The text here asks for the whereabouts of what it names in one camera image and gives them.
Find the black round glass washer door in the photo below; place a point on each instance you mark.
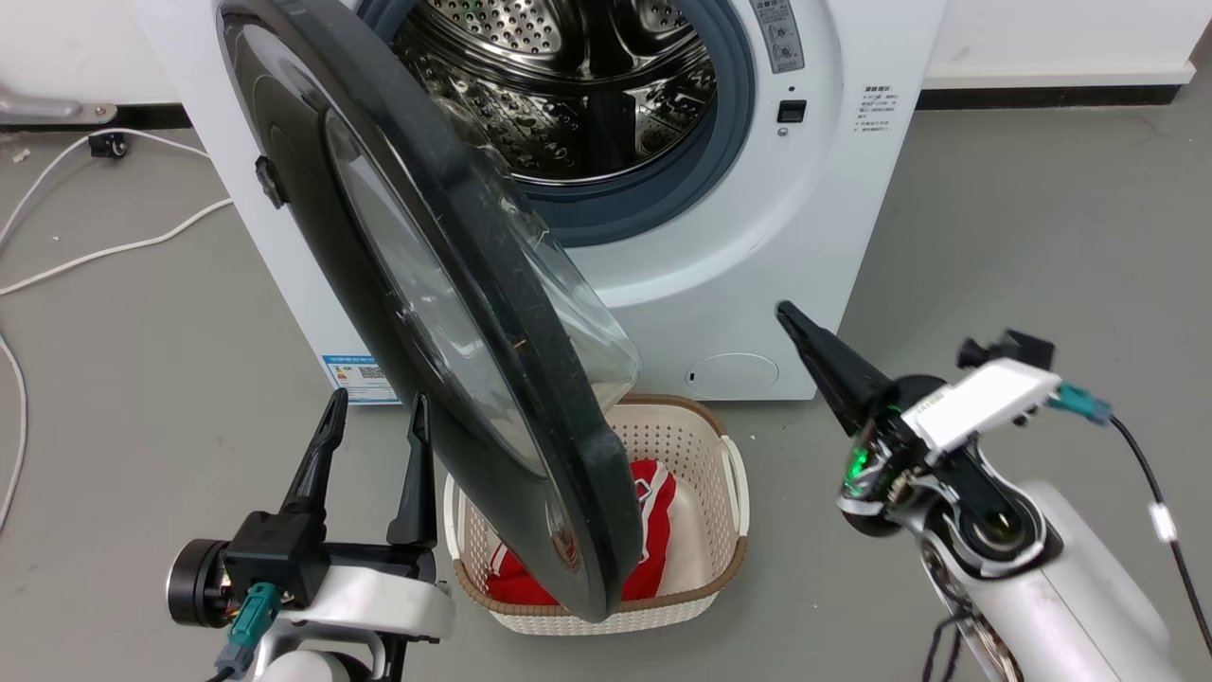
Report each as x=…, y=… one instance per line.
x=312, y=104

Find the grey metal base leg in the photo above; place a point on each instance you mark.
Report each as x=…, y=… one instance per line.
x=47, y=109

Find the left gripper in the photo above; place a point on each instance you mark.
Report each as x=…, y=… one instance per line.
x=379, y=597

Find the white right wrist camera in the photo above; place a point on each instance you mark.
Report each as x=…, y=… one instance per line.
x=985, y=398

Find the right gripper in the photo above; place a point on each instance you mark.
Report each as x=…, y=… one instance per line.
x=885, y=474

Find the black door lock socket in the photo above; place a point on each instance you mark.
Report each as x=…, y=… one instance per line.
x=792, y=112

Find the steel perforated washer drum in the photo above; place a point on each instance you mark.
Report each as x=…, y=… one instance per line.
x=587, y=85

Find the blue white energy sticker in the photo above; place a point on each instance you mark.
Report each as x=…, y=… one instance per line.
x=360, y=379

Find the red and white garment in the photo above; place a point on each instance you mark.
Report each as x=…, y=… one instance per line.
x=653, y=530

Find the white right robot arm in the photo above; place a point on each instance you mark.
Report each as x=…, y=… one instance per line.
x=1070, y=597

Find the cream perforated laundry basket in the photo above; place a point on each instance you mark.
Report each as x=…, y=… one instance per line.
x=705, y=530

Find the blue-grey rubber door gasket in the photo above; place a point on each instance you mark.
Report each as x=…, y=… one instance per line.
x=729, y=133

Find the white front-load washing machine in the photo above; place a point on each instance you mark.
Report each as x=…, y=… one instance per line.
x=814, y=237

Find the oval drain filter cover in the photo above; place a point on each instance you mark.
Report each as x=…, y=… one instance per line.
x=731, y=375

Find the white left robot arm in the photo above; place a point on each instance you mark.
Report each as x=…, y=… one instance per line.
x=322, y=668

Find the grey instruction label strip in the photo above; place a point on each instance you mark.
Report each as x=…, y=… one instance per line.
x=778, y=33

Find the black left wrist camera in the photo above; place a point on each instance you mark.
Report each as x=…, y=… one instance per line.
x=275, y=554

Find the black caster wheel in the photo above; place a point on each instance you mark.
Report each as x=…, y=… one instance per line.
x=107, y=145

